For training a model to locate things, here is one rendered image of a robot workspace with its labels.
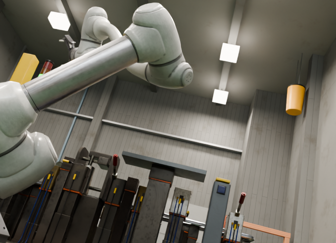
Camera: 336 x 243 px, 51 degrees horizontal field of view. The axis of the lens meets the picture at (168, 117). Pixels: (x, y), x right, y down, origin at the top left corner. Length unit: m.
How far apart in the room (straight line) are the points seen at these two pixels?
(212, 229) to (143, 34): 0.80
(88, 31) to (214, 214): 0.99
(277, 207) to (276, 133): 2.18
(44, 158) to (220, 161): 10.53
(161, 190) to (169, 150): 10.16
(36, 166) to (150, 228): 0.53
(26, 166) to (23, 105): 0.21
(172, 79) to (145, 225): 0.60
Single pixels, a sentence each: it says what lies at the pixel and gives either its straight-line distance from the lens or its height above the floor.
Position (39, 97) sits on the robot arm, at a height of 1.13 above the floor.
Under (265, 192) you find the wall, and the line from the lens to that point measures 10.28.
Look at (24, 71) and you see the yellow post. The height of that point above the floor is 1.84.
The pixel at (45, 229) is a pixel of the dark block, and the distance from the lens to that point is 1.70.
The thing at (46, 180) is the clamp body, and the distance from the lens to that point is 1.77.
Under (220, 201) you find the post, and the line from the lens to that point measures 1.51.
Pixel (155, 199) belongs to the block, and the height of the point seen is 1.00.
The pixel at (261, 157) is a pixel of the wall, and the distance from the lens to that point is 10.54.
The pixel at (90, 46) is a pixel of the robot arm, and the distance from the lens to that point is 1.73.
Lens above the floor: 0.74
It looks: 23 degrees up
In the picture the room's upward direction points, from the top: 15 degrees clockwise
